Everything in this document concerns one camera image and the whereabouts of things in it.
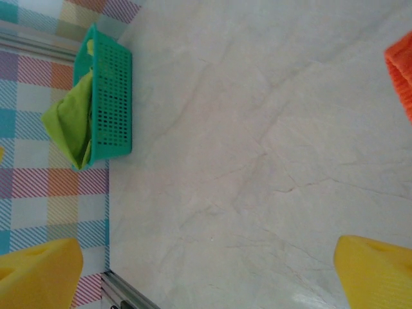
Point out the lime green shorts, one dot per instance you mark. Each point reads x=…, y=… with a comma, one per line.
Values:
x=71, y=119

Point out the aluminium frame rail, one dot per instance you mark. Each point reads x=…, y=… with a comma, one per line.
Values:
x=128, y=291

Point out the orange shorts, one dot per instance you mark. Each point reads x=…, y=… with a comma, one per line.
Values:
x=400, y=71

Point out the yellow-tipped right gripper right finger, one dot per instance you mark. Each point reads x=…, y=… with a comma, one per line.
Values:
x=376, y=277

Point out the teal plastic basket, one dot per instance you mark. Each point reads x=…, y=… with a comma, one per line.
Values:
x=112, y=96

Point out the aluminium frame post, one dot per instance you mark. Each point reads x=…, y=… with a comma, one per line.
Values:
x=35, y=42

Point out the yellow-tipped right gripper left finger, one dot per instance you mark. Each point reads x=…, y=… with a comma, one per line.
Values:
x=38, y=273

